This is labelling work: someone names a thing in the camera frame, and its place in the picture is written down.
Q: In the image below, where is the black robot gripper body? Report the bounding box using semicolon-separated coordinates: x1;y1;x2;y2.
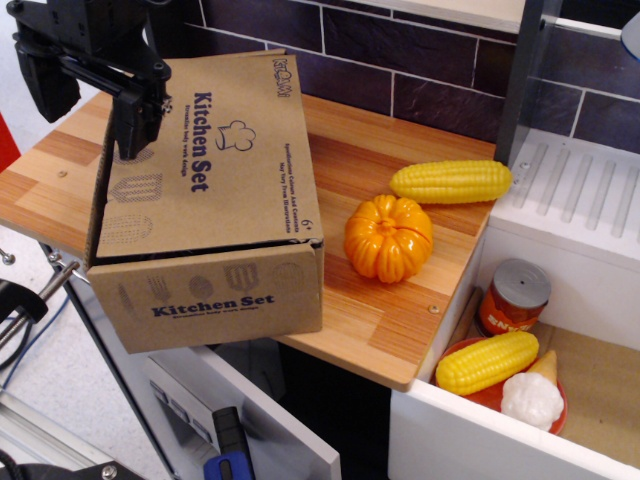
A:
8;1;171;96

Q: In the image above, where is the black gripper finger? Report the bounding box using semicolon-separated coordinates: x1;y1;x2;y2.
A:
15;42;81;123
113;89;166;160

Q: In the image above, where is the brown Kitchen Set cardboard box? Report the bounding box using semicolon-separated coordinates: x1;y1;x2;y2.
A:
86;50;324;353

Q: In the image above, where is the red object at left edge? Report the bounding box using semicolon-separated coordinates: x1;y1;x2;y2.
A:
0;115;21;172

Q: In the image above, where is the black metal table clamp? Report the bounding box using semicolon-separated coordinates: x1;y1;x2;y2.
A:
0;248;89;371

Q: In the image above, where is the white toy oven door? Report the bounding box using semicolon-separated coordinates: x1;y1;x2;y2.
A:
144;347;342;479

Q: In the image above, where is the orange plastic toy pumpkin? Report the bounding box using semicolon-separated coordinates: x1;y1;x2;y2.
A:
344;195;433;284

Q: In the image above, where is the yellow toy corn on counter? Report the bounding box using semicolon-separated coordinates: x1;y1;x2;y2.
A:
389;160;513;205

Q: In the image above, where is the yellow toy corn on plate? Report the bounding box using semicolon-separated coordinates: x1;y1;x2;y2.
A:
435;331;539;396

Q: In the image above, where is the orange toy soup can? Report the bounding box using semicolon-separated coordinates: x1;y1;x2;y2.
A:
477;259;551;337

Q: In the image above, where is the white toy sink cabinet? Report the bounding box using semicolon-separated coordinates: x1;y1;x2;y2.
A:
387;224;640;480

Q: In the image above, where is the beige toy ice cream cone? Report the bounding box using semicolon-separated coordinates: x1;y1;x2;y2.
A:
527;350;558;386

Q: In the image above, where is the white toy cauliflower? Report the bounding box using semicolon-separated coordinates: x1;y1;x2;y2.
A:
500;373;565;432

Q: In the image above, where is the blue cable on floor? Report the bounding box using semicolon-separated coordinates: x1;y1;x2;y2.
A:
0;294;71;391

